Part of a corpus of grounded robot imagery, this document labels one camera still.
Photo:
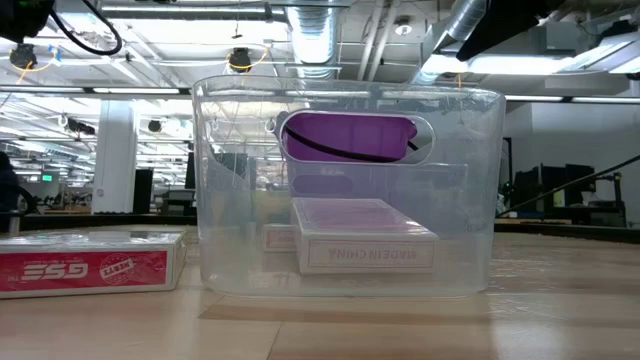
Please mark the wide silver spiral duct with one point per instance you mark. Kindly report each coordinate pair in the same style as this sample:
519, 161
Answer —
312, 35

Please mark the black monitors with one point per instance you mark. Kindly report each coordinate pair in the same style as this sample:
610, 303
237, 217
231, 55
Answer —
555, 185

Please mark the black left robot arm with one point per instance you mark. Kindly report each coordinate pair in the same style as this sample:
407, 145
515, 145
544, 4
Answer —
22, 17

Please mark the person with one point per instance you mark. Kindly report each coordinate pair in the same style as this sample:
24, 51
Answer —
7, 185

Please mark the long ceiling light panel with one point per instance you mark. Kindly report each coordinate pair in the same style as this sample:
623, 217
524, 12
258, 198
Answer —
500, 65

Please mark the black speaker box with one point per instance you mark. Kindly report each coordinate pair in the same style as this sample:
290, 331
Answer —
144, 190

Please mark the black stand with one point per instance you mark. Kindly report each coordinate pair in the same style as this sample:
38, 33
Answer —
619, 195

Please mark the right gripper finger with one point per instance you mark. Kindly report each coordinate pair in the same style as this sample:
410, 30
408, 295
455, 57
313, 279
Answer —
505, 22

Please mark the round black ceiling speaker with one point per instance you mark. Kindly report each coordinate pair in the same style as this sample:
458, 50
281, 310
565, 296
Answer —
155, 126

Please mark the round ceiling fixture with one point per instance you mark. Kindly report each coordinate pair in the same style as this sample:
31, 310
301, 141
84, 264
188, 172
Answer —
403, 29

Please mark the slanted silver spiral duct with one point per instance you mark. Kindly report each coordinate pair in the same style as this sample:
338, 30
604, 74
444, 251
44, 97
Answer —
462, 20

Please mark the white pillar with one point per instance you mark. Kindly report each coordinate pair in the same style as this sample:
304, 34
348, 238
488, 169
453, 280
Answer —
115, 150

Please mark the clear plastic bin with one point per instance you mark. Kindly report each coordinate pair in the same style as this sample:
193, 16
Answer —
350, 285

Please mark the purple plastic bucket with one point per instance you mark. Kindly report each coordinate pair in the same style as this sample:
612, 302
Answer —
350, 135

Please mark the green exit sign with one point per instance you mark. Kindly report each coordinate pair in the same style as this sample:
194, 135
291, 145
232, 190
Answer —
47, 177

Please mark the black ceiling camera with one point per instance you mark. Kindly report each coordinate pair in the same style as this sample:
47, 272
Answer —
240, 57
22, 55

